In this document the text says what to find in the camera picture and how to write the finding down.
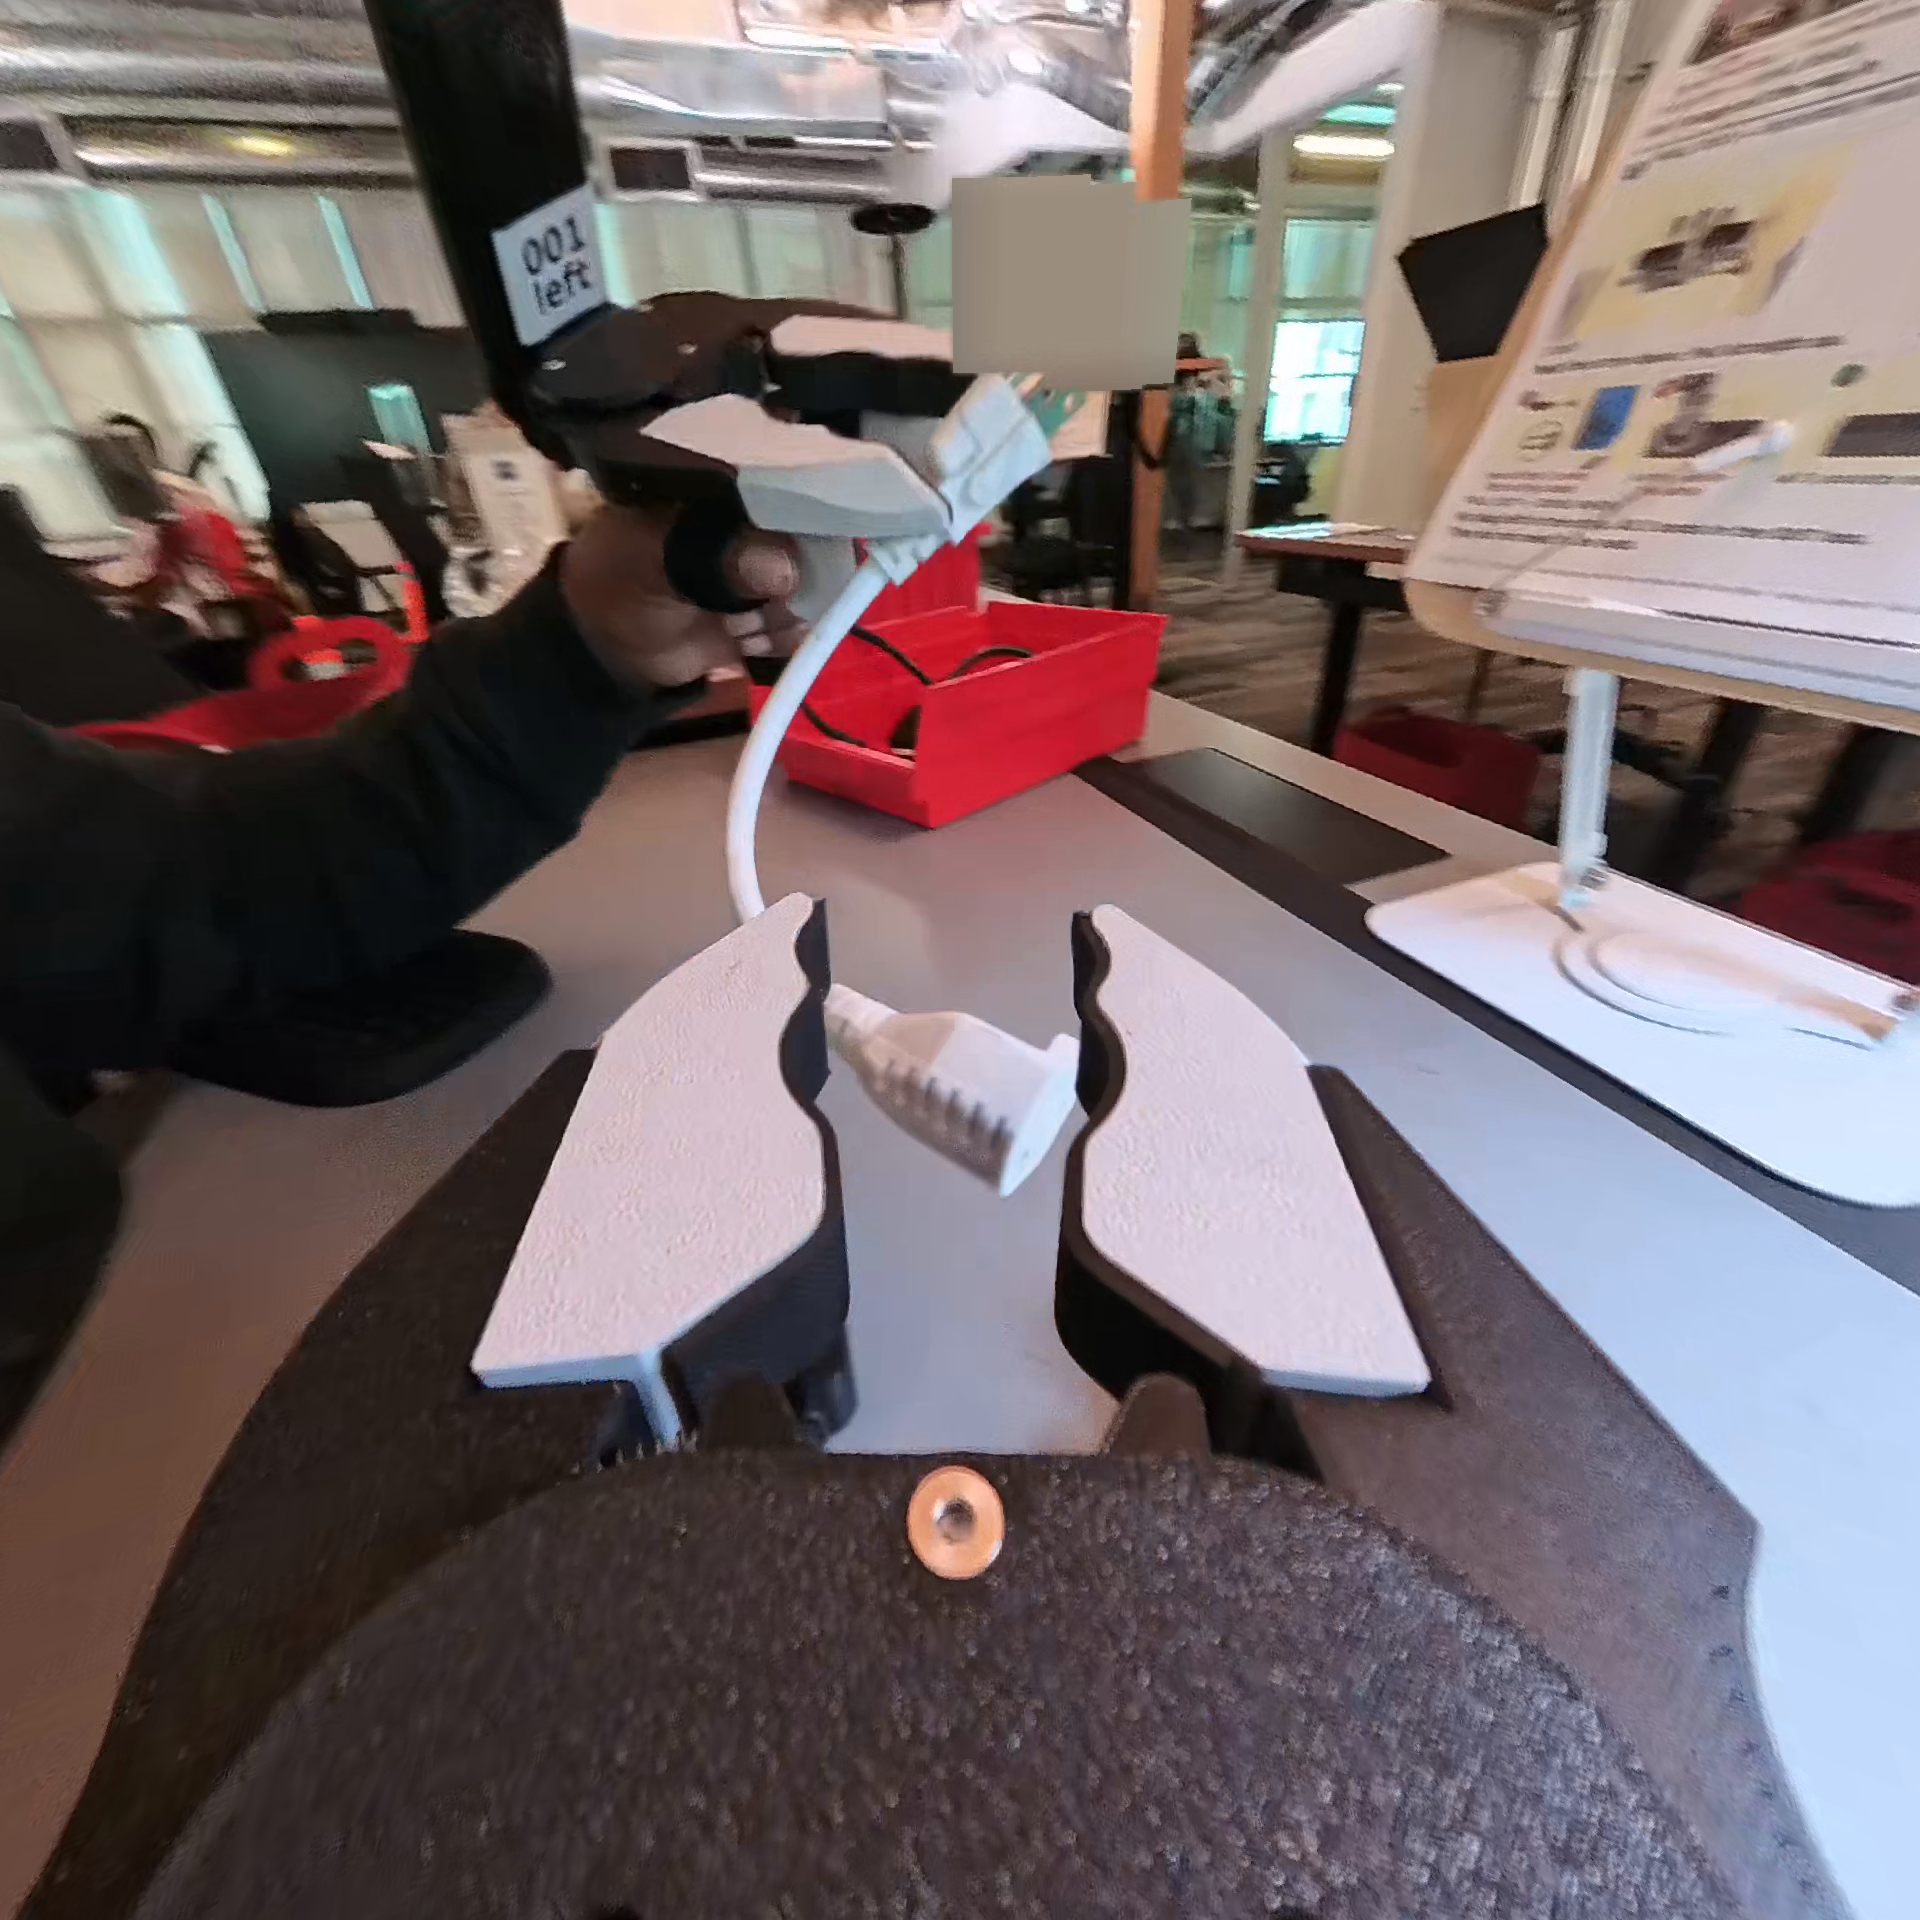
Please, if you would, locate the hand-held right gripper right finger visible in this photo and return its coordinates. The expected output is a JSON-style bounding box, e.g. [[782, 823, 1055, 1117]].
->
[[1055, 901, 1438, 1397]]

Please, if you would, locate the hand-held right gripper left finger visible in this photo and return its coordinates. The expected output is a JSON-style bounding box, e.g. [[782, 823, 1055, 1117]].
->
[[470, 890, 857, 1449]]

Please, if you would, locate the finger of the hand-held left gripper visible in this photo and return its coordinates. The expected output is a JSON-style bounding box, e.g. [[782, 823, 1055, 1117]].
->
[[768, 311, 959, 375], [640, 391, 966, 541]]

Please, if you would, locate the red storage bin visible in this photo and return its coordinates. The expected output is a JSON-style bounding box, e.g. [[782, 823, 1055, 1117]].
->
[[778, 592, 1169, 830], [1739, 830, 1920, 961], [1334, 709, 1546, 830]]

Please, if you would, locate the white extension cord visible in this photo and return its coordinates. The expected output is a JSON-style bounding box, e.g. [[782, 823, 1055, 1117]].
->
[[728, 367, 1086, 1201]]

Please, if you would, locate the person's left forearm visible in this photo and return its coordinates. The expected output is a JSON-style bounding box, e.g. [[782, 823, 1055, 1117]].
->
[[0, 554, 664, 1073]]

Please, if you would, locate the person's left hand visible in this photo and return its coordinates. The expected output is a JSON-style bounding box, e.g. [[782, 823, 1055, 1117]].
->
[[561, 498, 807, 694]]

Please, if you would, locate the black office chair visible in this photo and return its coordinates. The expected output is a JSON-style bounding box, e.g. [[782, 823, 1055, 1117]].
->
[[990, 450, 1144, 601]]

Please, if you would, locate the white standing banner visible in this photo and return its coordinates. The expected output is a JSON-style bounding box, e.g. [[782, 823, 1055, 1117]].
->
[[446, 410, 571, 593]]

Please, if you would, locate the dark partition screen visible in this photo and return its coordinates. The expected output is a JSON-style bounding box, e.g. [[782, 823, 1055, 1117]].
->
[[201, 311, 496, 495]]

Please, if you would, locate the wooden pillar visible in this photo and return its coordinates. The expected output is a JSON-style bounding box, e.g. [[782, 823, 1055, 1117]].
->
[[1128, 0, 1203, 608]]

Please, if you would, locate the wooden desk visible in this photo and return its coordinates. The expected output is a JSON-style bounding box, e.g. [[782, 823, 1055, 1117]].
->
[[1232, 517, 1503, 759]]

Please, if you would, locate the red plastic chair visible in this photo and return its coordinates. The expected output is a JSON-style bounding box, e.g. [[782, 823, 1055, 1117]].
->
[[67, 612, 415, 751]]

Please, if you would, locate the black square panel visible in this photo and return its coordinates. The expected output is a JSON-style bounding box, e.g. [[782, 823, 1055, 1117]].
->
[[1394, 201, 1551, 365]]

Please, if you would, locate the person's black clothed torso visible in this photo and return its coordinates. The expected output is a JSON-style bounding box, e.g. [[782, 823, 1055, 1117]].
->
[[0, 1036, 128, 1442]]

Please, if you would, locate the white poster display stand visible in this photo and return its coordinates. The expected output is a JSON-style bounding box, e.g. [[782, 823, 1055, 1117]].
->
[[1363, 0, 1920, 1209]]

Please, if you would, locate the thin black cable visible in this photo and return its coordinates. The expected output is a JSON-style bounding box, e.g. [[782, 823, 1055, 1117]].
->
[[802, 625, 1040, 751]]

